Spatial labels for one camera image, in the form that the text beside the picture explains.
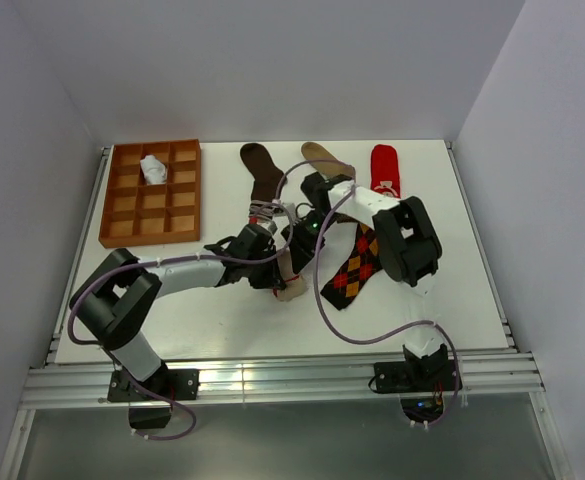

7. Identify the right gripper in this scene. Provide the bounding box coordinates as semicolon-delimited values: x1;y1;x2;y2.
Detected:
282;210;341;274

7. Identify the beige and red reindeer sock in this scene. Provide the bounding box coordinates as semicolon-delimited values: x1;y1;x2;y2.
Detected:
273;249;306;302

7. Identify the white sock with black stripes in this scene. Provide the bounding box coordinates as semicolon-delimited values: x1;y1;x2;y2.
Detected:
140;155;167;185

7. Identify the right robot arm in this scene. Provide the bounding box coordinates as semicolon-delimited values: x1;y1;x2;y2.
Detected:
283;173;456;390

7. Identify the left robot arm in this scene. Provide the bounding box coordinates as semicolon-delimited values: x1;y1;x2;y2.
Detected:
67;222;284;399

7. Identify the black orange argyle sock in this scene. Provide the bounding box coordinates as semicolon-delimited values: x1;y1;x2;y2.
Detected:
320;224;382;311

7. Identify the dark brown sock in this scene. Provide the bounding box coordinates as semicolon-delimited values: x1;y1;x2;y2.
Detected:
240;143;283;224

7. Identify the tan sock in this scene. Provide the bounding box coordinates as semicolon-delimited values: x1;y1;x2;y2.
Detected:
300;141;358;224

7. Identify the orange compartment tray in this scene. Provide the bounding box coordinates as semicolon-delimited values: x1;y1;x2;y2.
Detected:
99;139;202;249

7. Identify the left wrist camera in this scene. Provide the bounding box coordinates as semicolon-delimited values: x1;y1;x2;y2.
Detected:
249;216;278;235

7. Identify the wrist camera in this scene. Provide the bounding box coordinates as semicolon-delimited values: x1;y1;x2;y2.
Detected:
271;200;297;219
249;216;278;235

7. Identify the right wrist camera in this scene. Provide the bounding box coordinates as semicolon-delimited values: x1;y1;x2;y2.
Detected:
271;200;297;219

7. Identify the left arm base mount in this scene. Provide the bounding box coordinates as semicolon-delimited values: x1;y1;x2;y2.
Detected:
106;366;199;434

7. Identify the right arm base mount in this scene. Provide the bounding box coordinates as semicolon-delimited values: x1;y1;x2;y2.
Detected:
367;359;463;426

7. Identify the aluminium rail frame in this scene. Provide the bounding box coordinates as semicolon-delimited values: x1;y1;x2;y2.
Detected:
0;140;574;479

